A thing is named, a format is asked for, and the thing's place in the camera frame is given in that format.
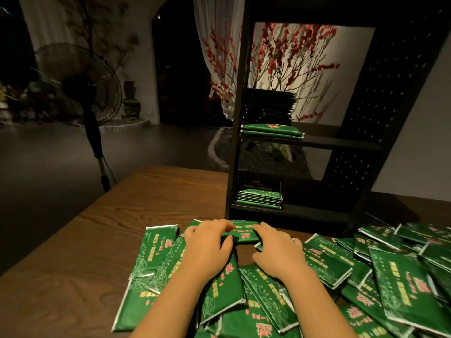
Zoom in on person's right hand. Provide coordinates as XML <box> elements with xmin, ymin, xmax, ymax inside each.
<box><xmin>251</xmin><ymin>222</ymin><xmax>311</xmax><ymax>283</ymax></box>

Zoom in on person's left hand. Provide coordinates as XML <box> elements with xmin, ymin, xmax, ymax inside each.
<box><xmin>179</xmin><ymin>219</ymin><xmax>236</xmax><ymax>283</ymax></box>

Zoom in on bundle of green packets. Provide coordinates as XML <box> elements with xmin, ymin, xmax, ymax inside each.
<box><xmin>222</xmin><ymin>219</ymin><xmax>264</xmax><ymax>244</ymax></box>

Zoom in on pile of green packets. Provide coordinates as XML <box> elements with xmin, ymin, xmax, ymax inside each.
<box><xmin>111</xmin><ymin>219</ymin><xmax>451</xmax><ymax>338</ymax></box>

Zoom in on black metal shelf rack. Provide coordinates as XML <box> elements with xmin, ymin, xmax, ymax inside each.
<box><xmin>224</xmin><ymin>0</ymin><xmax>451</xmax><ymax>237</ymax></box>

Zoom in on person's left forearm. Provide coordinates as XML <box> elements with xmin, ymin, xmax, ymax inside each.
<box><xmin>130</xmin><ymin>271</ymin><xmax>212</xmax><ymax>338</ymax></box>

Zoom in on person's right forearm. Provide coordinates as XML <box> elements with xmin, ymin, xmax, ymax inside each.
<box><xmin>285</xmin><ymin>267</ymin><xmax>360</xmax><ymax>338</ymax></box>

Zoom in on dark vase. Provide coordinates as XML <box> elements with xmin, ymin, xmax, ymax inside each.
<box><xmin>121</xmin><ymin>81</ymin><xmax>142</xmax><ymax>121</ymax></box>

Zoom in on red berry branches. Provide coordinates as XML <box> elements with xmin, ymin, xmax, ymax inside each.
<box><xmin>204</xmin><ymin>23</ymin><xmax>341</xmax><ymax>124</ymax></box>

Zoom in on black standing fan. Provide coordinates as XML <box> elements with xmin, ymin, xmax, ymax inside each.
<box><xmin>34</xmin><ymin>43</ymin><xmax>124</xmax><ymax>193</ymax></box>

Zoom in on white curtain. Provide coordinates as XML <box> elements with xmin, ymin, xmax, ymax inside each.
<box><xmin>17</xmin><ymin>0</ymin><xmax>80</xmax><ymax>54</ymax></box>
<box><xmin>193</xmin><ymin>0</ymin><xmax>246</xmax><ymax>121</ymax></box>

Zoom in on bare branched tree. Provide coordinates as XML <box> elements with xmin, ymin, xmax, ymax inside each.
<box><xmin>60</xmin><ymin>0</ymin><xmax>140</xmax><ymax>76</ymax></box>

